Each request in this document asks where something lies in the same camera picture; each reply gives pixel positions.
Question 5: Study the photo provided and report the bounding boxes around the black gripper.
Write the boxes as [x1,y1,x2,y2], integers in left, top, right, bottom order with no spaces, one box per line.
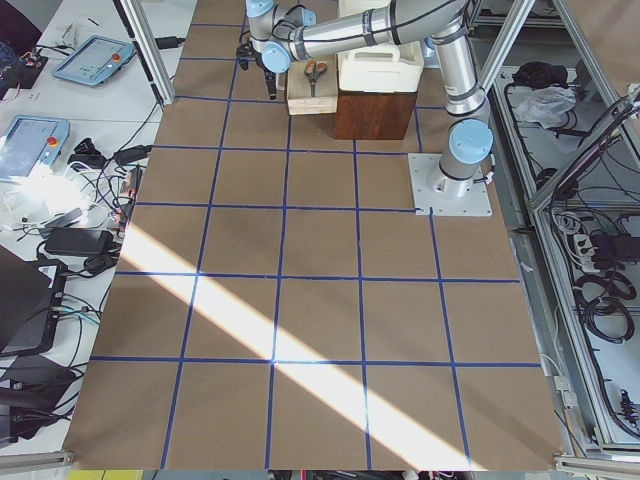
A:
[236,42,278,100]

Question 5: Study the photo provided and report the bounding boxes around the wooden drawer white handle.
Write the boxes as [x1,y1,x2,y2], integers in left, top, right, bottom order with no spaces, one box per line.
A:
[286,57,338,116]

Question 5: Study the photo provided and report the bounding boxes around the orange grey scissors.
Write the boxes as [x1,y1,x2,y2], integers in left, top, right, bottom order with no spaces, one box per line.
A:
[304,60,328,97]

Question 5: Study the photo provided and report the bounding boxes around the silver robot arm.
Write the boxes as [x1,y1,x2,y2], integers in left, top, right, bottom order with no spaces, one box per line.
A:
[236,1,493,199]

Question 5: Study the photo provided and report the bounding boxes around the dark brown wooden cabinet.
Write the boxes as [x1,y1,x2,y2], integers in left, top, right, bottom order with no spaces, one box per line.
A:
[334,90,418,140]

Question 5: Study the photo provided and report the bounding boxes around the white plastic tray box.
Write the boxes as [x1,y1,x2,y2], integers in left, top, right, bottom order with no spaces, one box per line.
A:
[337,41,424,93]

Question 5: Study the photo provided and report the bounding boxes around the blue teach pendant far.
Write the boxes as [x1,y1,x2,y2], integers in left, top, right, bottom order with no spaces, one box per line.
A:
[52,35,135,87]

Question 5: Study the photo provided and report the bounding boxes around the blue teach pendant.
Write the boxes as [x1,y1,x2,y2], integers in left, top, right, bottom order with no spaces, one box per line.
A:
[52,35,135,87]
[1,115,70,182]

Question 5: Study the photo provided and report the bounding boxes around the blue teach pendant near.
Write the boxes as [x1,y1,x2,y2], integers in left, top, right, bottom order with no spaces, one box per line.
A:
[1,115,70,182]

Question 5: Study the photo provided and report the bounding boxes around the black power brick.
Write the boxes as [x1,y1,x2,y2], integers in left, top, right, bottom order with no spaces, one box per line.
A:
[44,228,114,256]

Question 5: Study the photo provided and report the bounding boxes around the white crumpled cloth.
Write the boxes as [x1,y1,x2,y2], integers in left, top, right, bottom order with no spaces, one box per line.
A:
[514,86,576,129]

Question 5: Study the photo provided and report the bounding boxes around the black laptop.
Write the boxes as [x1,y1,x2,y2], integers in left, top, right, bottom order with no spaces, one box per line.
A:
[1,248,68,357]

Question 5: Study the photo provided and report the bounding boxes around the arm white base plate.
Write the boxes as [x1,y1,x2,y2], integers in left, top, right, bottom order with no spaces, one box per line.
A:
[408,153,493,217]

